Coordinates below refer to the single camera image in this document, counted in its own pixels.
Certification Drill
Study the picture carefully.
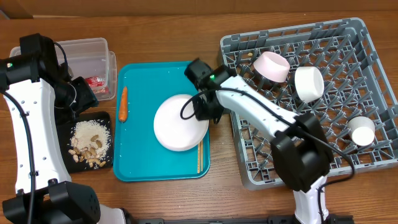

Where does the white bowl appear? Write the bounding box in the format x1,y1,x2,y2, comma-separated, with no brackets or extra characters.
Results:
294,67,324,103

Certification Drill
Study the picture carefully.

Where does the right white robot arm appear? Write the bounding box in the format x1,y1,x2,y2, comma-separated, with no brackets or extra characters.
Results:
184,58,333,223

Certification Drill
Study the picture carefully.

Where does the teal plastic tray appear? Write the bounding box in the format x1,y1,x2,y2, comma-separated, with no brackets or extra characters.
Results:
113,61,210,182

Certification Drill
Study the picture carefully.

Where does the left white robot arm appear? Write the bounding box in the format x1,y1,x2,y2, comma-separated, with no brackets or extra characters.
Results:
1,34,134,223

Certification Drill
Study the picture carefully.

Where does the white paper cup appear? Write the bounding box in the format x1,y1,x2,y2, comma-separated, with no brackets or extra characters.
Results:
347,116,375,146

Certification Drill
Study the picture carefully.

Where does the red snack wrapper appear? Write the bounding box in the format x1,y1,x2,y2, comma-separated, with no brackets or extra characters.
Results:
85,77,109,94

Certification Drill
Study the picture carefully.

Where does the grey dishwasher rack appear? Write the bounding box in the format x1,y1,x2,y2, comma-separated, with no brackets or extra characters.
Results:
220,18,397,172

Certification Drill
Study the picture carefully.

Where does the pink plate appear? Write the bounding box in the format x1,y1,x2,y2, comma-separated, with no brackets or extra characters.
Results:
154,94,209,152

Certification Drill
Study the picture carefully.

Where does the black waste bin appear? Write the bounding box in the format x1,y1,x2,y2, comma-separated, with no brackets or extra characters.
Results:
57,111,114,174

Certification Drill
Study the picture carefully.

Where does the rice pile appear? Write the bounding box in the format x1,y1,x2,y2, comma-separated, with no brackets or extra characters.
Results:
72,120,111,153

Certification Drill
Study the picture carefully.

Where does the pink bowl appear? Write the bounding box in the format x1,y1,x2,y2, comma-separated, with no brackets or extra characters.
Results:
253,52,290,83

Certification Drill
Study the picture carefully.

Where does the wooden chopstick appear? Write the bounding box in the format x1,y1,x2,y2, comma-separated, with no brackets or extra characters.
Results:
200,140,203,172
197,142,202,174

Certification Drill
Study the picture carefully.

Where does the peanut shells pile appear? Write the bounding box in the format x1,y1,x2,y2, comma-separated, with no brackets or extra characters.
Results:
68,134,108,169

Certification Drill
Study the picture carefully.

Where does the orange carrot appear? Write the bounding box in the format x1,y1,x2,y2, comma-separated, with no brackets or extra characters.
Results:
118,86,128,123

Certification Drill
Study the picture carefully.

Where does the clear plastic waste bin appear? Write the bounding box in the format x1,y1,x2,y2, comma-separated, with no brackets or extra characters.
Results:
1,34,116,107

